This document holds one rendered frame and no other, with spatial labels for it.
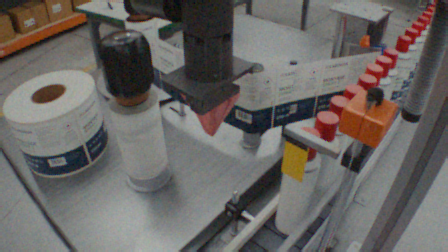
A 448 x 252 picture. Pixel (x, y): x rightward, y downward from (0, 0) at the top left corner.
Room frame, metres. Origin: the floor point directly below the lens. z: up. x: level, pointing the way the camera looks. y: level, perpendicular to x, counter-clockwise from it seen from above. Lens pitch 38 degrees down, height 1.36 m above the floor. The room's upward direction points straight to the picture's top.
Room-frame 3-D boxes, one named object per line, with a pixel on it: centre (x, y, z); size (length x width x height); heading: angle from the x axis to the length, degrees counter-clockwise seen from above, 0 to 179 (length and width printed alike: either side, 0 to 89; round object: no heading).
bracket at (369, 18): (0.71, -0.30, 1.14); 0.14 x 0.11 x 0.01; 139
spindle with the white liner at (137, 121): (0.45, 0.16, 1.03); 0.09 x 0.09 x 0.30
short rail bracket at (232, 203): (0.35, -0.01, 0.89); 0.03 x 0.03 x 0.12; 49
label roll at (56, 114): (0.54, 0.37, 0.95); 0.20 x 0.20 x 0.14
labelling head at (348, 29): (0.71, -0.31, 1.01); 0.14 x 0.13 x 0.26; 139
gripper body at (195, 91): (0.35, 0.02, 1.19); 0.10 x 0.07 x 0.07; 140
